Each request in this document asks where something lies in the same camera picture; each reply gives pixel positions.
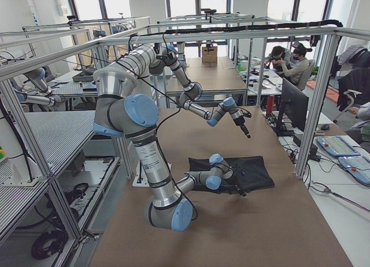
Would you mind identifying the black graphic t-shirt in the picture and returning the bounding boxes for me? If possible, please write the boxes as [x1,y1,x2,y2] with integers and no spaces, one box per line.
[188,156,275,194]

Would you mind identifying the aluminium frame post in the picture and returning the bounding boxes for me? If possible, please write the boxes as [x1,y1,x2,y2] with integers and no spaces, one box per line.
[295,34,341,180]

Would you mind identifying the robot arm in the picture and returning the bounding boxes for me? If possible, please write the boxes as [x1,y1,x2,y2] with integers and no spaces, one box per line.
[93,44,249,231]
[166,45,251,138]

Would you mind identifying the seated person with mask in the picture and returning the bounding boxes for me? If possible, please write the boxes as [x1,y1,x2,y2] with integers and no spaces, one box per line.
[281,43,309,85]

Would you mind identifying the blue teach pendant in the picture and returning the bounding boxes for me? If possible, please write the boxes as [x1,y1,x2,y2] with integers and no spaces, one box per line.
[316,136,360,157]
[338,156,370,187]

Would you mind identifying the cardboard box on table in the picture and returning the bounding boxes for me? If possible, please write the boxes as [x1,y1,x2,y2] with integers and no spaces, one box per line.
[201,44,217,64]

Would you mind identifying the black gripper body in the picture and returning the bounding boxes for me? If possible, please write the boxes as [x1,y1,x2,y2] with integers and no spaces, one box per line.
[233,110,251,138]
[222,165,247,197]

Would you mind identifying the black computer monitor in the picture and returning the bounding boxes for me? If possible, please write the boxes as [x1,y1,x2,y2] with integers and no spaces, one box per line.
[275,79,309,136]

